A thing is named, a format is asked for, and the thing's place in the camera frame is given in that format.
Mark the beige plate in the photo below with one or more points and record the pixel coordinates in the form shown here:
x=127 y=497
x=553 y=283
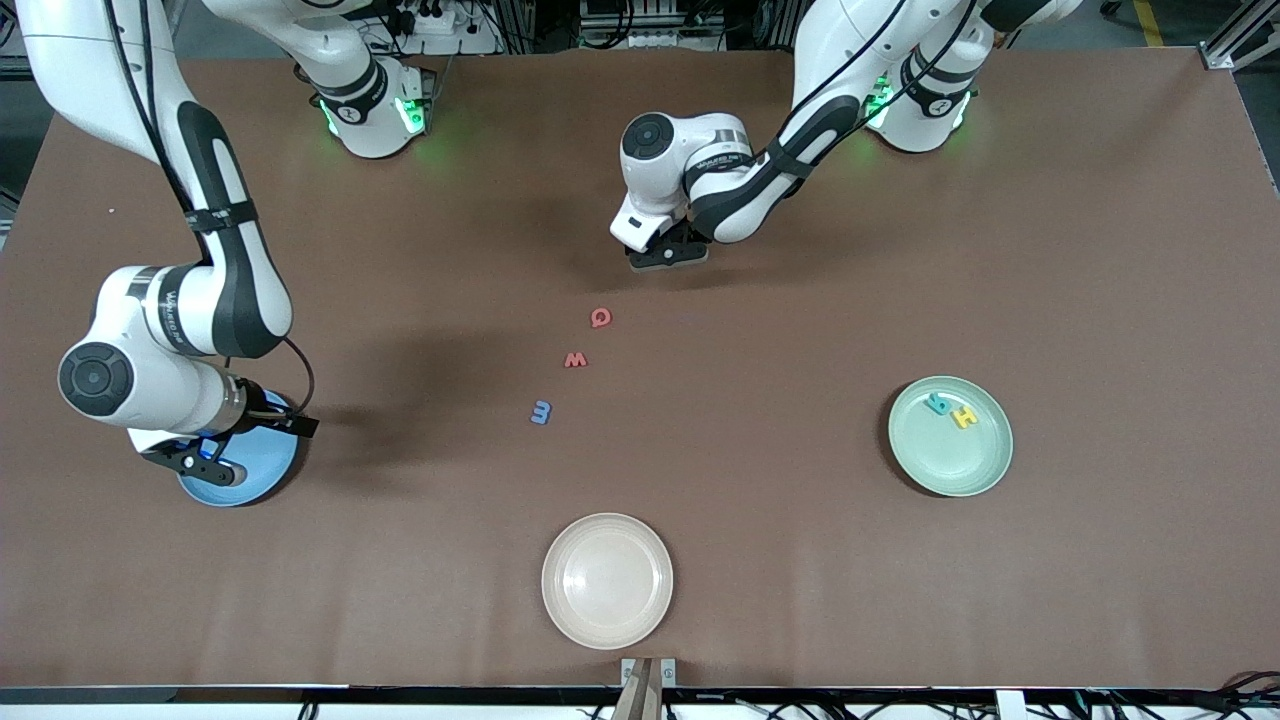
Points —
x=607 y=580

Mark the red letter Q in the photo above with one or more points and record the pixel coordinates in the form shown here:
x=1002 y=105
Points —
x=595 y=320

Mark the blue letter E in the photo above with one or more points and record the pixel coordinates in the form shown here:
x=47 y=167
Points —
x=547 y=412

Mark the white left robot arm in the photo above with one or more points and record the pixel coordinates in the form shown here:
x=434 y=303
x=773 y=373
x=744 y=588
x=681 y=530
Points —
x=860 y=40

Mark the aluminium frame profile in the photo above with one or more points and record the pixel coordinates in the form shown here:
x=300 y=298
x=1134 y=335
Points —
x=1240 y=35

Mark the teal foam letter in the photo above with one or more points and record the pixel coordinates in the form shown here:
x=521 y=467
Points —
x=939 y=404

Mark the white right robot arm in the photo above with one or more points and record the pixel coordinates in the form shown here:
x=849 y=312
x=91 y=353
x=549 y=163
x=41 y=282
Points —
x=80 y=70

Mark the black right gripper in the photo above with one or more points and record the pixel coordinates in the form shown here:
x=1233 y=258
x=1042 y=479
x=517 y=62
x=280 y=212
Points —
x=268 y=416

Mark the green plate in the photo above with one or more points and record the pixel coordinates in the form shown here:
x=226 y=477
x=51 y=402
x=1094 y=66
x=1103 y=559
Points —
x=940 y=465

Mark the blue plate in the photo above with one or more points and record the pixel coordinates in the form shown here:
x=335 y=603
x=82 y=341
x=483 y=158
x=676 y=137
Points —
x=268 y=472

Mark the red letter w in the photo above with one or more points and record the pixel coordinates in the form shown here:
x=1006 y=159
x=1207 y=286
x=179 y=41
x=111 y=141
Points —
x=575 y=361

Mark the dark equipment box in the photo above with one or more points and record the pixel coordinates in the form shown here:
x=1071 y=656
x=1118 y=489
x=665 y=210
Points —
x=650 y=30

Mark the metal table edge bracket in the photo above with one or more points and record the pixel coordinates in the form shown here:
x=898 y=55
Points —
x=648 y=690

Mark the yellow letter H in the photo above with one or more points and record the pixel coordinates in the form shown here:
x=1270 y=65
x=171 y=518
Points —
x=964 y=417

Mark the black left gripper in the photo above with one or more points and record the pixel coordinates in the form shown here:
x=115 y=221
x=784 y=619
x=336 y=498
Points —
x=686 y=240

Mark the white power strip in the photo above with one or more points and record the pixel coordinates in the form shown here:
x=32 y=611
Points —
x=450 y=25

